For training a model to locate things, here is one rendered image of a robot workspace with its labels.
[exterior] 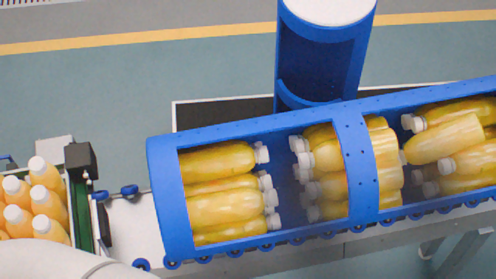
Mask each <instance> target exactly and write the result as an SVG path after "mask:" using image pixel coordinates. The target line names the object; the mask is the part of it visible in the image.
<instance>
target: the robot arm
mask: <svg viewBox="0 0 496 279"><path fill-rule="evenodd" d="M0 279H161V278H158V277H157V276H156V275H153V274H151V273H150V272H146V271H144V270H141V269H137V268H135V267H132V266H129V265H127V264H125V263H123V262H121V261H119V260H115V259H110V258H105V257H102V256H98V255H93V254H91V253H90V252H86V251H83V250H80V249H75V248H73V247H69V246H67V245H63V244H62V243H58V242H55V241H48V240H42V239H33V238H18V239H12V240H8V241H0Z"/></svg>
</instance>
